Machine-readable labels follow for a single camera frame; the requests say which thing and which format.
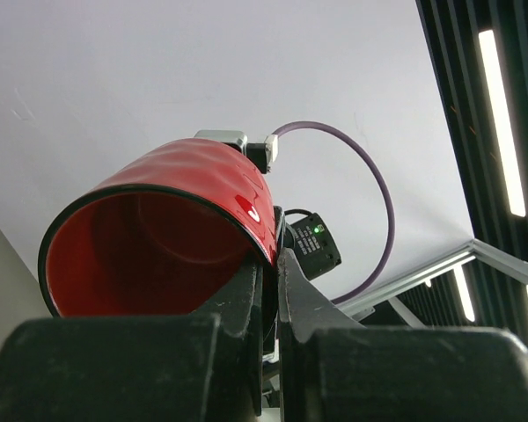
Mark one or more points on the red mug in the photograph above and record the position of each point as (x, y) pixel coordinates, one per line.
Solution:
(161, 235)

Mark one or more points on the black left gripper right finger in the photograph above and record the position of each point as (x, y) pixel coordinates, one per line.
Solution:
(334, 369)

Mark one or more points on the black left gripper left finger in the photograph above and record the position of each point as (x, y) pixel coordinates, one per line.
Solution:
(204, 366)

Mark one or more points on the aluminium frame profile overhead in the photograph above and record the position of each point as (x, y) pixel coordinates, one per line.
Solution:
(443, 267)

